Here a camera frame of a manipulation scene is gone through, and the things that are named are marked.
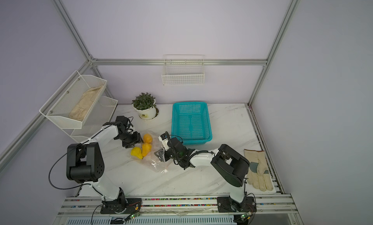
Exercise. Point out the white wire wall basket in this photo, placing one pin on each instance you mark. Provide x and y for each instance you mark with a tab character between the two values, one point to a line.
183	70

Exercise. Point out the teal plastic basket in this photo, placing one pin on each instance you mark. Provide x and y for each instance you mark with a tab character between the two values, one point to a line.
191	123

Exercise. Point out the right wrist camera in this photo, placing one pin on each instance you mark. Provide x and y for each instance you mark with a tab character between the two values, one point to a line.
164	139

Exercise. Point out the green leafy plant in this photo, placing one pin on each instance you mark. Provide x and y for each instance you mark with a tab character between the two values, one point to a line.
144	101

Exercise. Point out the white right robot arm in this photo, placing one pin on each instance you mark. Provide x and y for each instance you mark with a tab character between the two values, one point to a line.
231	165

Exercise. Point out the white two-tier mesh shelf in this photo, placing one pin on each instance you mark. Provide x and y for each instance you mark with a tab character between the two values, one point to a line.
58	107

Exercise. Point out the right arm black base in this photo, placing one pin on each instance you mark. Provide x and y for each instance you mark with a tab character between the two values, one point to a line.
226	204

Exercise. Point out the beige glove on shelf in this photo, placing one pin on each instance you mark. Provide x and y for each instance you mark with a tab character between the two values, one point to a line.
82	108

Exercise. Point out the white pot saucer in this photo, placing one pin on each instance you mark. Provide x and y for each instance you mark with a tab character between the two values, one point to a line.
156	114

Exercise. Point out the beige work glove on table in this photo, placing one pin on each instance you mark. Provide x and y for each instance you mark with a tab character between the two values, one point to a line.
258	175

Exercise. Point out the orange pear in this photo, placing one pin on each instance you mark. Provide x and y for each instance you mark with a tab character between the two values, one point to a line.
147	138
146	148

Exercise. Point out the yellow pear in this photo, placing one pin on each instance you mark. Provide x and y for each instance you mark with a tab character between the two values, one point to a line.
137	152

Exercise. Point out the aluminium front rail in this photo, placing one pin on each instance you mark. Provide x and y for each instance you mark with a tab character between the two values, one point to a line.
277	209

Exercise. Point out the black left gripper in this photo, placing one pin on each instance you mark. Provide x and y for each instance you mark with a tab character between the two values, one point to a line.
137	139

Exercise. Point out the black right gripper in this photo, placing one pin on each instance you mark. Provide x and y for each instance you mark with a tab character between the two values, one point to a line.
163	156

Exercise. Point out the clear zip-top plastic bag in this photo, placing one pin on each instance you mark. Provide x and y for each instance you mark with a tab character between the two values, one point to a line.
151	161

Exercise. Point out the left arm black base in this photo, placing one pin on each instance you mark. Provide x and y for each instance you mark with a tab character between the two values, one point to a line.
121	205

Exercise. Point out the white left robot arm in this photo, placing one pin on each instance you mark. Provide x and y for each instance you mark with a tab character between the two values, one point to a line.
85	162

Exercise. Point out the white plastic flower pot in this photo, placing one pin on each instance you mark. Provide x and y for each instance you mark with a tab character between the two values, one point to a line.
147	112

